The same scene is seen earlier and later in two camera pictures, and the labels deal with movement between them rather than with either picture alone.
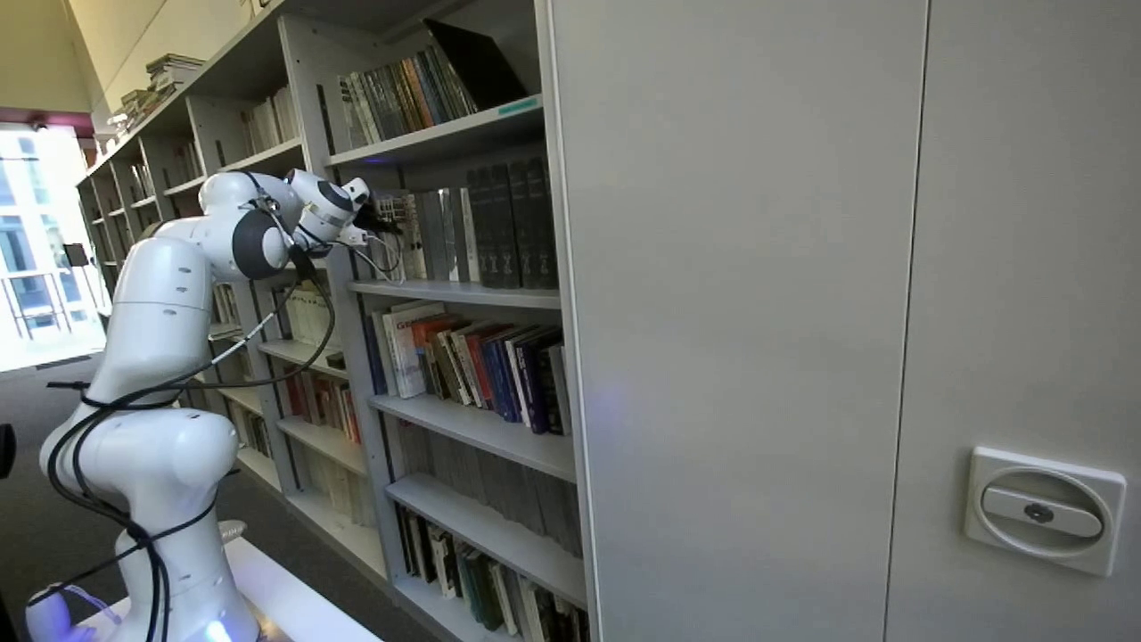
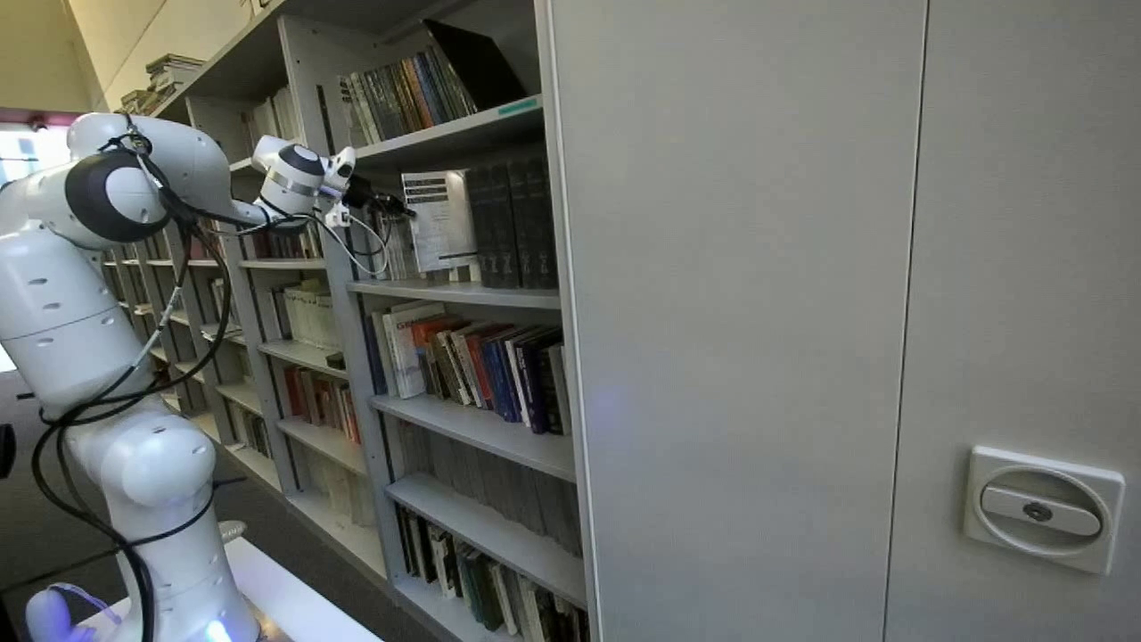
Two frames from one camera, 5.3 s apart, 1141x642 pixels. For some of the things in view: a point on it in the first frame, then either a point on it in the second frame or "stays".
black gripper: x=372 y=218 → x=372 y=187
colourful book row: x=440 y=360 stays
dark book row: x=514 y=231 stays
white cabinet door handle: x=1043 y=507 stays
